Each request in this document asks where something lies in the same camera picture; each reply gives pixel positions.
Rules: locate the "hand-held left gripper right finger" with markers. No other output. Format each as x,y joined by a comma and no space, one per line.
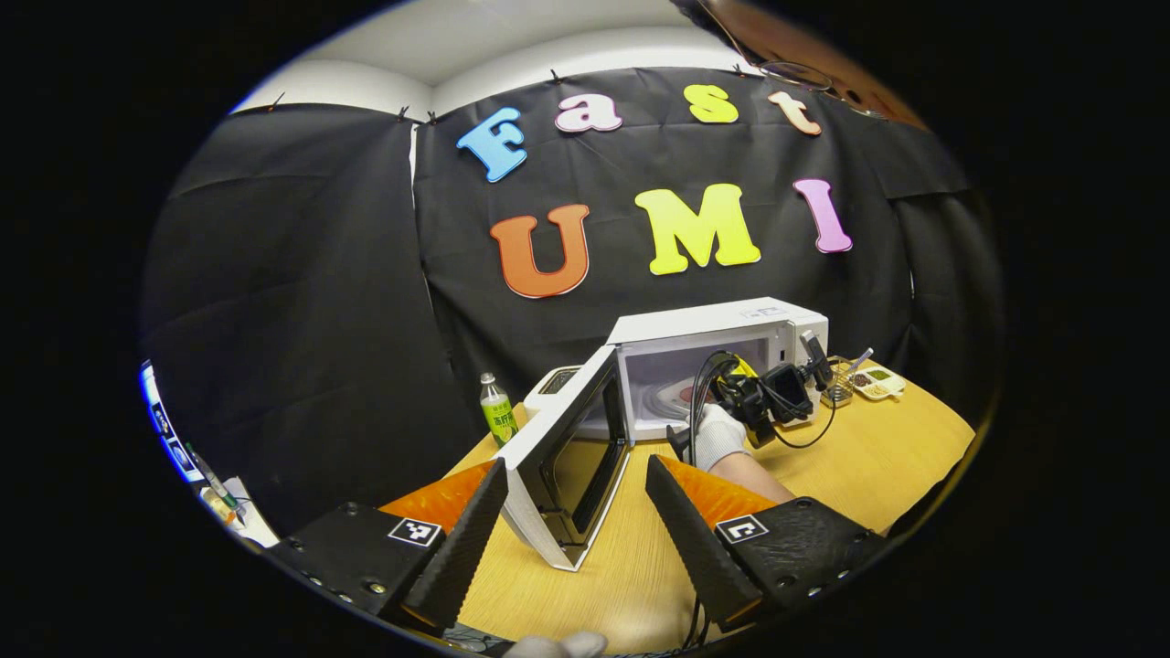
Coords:
695,548

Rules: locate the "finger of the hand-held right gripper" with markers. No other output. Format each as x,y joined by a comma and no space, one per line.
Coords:
742,367

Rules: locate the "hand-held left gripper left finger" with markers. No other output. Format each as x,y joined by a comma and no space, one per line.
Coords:
462,557

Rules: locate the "white microwave oven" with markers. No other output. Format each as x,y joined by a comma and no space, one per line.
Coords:
695,322

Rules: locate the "metal mesh container with spoon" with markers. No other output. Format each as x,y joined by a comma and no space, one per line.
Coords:
836,393

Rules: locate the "divided white tray of beans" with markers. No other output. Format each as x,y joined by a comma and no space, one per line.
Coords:
879,382

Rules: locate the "green label drink bottle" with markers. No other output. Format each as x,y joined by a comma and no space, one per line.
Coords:
498,416

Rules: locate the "small beige desk object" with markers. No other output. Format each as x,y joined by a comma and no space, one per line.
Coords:
219,504

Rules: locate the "green marker pen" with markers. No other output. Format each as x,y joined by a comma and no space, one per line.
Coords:
215,480

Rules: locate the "black backdrop cloth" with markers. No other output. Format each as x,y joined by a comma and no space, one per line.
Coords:
320,320

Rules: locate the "computer monitor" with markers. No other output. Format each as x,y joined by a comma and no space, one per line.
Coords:
160,420

